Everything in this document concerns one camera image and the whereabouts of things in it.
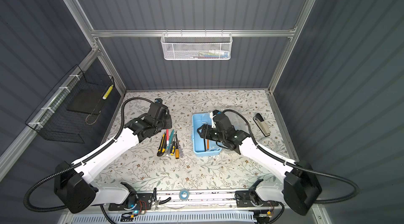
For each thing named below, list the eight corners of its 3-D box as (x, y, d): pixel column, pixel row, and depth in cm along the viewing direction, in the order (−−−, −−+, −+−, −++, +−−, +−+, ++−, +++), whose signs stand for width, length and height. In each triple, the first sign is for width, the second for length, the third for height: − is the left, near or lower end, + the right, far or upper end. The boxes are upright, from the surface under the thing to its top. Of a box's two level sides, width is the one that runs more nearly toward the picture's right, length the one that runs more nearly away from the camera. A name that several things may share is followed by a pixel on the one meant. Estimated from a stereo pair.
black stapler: (264, 137, 97) (267, 133, 94) (253, 118, 107) (254, 114, 103) (270, 135, 98) (273, 131, 94) (258, 116, 107) (260, 112, 104)
